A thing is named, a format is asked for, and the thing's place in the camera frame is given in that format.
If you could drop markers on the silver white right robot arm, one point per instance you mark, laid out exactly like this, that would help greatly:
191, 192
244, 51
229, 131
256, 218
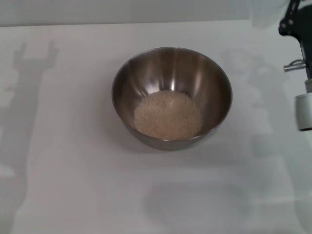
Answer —
304, 112

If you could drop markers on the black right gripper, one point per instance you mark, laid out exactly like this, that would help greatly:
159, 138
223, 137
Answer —
306, 48

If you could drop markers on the stainless steel mixing bowl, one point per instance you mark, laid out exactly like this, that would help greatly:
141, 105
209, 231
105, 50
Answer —
170, 70

